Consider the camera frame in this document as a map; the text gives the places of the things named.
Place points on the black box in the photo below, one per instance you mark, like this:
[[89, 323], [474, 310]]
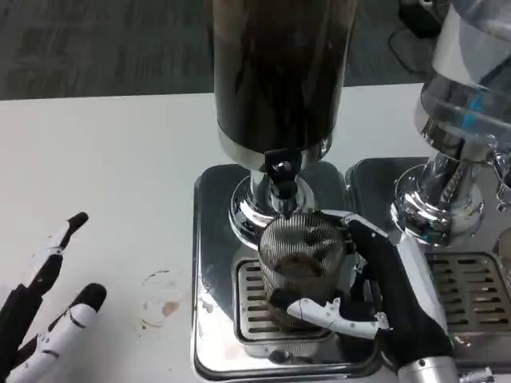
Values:
[[421, 16]]

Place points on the black dispenser tap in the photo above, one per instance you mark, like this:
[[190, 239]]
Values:
[[281, 171]]

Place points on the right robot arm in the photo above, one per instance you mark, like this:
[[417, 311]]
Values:
[[429, 371]]

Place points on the steel drip grid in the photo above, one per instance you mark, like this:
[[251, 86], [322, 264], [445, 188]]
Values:
[[467, 287], [249, 303]]

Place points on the clear ribbed glass cup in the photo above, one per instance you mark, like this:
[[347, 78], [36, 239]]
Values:
[[295, 247]]

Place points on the dark drink dispenser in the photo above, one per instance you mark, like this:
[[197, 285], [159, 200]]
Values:
[[279, 80]]

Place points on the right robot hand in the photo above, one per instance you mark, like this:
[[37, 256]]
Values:
[[399, 287]]

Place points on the clear drink dispenser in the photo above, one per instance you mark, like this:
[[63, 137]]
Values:
[[463, 99]]

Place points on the chrome dispenser tap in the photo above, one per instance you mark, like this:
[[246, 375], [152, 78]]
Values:
[[502, 175]]

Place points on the steel drip tray base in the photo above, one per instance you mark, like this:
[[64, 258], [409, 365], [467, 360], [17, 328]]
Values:
[[371, 187], [211, 247]]

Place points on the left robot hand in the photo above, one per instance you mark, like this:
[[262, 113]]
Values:
[[48, 331]]

